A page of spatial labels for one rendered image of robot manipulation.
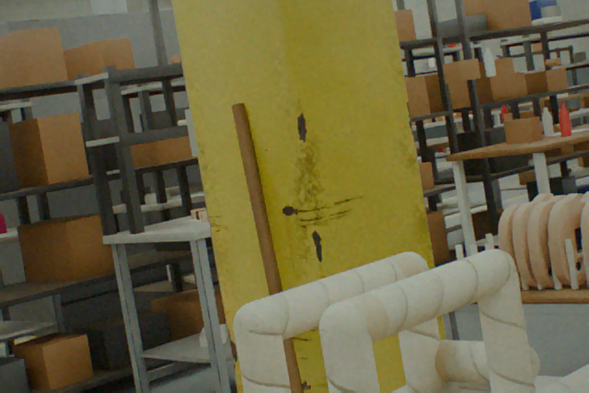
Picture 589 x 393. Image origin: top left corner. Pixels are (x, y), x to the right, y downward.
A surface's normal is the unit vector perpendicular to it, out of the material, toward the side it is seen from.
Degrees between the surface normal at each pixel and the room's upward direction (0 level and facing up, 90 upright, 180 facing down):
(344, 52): 90
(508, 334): 90
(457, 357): 62
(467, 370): 98
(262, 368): 90
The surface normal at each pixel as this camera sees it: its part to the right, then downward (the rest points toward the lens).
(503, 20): 0.60, -0.06
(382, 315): 0.66, -0.25
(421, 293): 0.55, -0.53
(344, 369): -0.29, 0.10
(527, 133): -0.66, 0.15
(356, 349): 0.33, 0.00
